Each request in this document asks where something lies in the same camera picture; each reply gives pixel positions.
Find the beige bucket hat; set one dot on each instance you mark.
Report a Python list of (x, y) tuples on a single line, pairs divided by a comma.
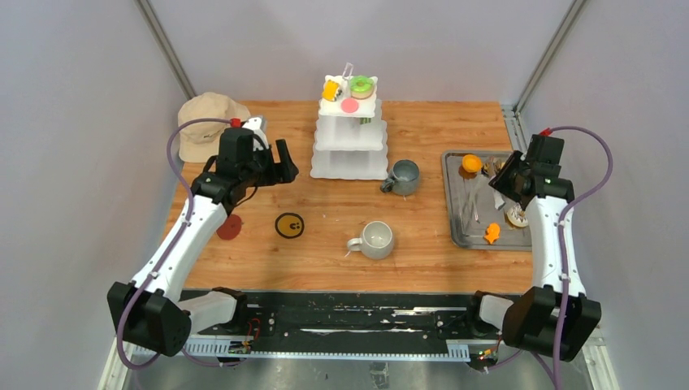
[(201, 140)]

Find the orange cupcake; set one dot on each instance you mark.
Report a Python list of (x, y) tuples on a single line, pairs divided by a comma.
[(471, 163)]

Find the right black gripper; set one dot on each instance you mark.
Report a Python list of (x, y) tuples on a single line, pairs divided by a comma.
[(500, 182)]

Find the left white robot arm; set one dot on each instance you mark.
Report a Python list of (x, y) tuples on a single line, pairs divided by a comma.
[(147, 311)]

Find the metal tongs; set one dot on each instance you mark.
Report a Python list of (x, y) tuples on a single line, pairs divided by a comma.
[(499, 201)]

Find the yellow cake slice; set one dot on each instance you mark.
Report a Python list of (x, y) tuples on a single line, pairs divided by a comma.
[(332, 91)]

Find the white chocolate donut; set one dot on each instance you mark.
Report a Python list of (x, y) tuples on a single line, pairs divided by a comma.
[(516, 216)]

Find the orange fish-shaped pastry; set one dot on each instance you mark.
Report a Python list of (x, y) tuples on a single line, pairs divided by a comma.
[(492, 233)]

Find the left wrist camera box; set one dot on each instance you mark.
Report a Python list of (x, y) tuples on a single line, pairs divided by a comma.
[(257, 124)]

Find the black round cookie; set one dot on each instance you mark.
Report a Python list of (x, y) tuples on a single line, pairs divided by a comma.
[(489, 169)]

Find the metal serving tray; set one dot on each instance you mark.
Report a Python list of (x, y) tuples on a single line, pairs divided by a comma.
[(471, 207)]

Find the dark grey ceramic mug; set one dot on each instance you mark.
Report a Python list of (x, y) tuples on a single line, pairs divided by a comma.
[(403, 178)]

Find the green frosted donut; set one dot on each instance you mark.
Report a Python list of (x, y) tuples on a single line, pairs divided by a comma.
[(361, 87)]

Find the pink round macaron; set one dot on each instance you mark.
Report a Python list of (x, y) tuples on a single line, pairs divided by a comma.
[(349, 105)]

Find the white ceramic mug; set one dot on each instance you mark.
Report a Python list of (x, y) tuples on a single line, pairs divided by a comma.
[(376, 241)]

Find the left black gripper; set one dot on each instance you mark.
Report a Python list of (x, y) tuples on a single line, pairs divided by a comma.
[(282, 172)]

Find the white three-tier dessert stand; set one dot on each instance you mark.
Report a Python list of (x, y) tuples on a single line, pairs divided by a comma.
[(343, 149)]

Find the red round coaster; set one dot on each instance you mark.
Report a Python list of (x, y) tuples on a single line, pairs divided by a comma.
[(231, 228)]

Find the black yellow smiley coaster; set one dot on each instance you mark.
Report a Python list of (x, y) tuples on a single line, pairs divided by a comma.
[(289, 225)]

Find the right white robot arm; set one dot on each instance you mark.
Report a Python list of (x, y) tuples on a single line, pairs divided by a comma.
[(553, 317)]

